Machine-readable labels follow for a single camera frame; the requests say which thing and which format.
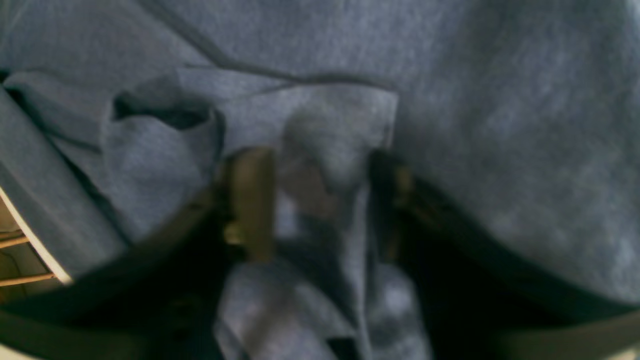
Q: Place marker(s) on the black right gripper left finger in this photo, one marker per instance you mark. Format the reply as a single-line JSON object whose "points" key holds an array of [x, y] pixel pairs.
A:
{"points": [[160, 300]]}

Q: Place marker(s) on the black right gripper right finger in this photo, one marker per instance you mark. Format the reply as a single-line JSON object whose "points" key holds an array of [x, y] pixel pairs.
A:
{"points": [[479, 301]]}

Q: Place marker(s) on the blue T-shirt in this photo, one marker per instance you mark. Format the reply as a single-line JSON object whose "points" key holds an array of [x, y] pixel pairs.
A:
{"points": [[116, 114]]}

